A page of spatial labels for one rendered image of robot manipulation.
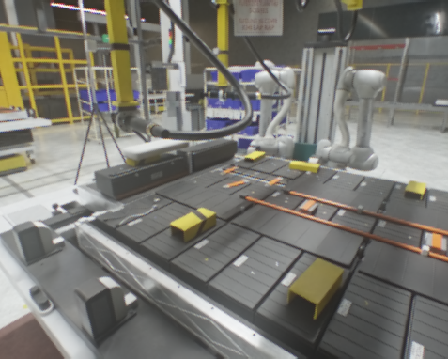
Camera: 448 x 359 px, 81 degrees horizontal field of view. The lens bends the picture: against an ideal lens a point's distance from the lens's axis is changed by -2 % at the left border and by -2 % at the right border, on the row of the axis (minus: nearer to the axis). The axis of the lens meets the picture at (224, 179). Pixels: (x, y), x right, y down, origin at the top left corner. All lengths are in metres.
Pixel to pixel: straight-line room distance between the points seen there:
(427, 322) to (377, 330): 0.12
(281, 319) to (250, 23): 1.69
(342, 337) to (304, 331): 0.07
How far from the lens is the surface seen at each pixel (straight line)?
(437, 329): 0.78
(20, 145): 5.63
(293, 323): 0.66
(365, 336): 0.69
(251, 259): 0.81
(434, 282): 0.90
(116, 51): 1.09
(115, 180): 1.24
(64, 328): 0.97
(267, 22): 1.99
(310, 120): 2.65
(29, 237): 1.17
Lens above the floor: 1.49
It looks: 21 degrees down
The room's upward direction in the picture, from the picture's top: straight up
